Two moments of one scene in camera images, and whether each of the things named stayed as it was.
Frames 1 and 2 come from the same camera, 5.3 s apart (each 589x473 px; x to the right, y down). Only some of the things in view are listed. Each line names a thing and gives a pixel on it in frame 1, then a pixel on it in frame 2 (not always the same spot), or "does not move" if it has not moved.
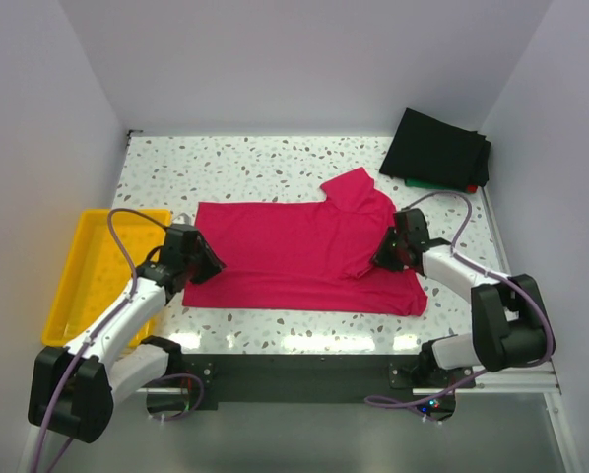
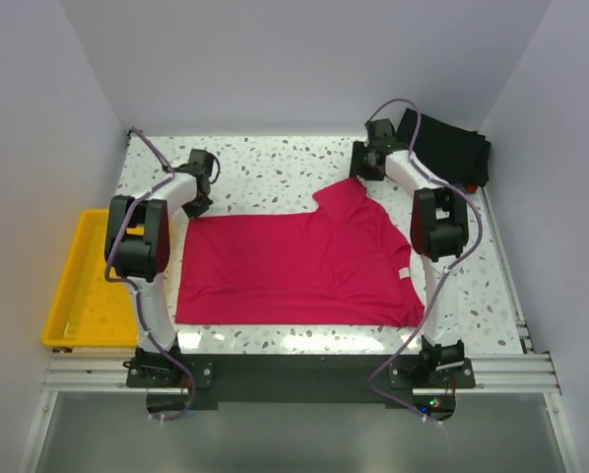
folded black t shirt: [431, 150] does not move
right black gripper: [390, 249] to [359, 168]
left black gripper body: [202, 258] to [197, 205]
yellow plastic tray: [98, 268] does not move
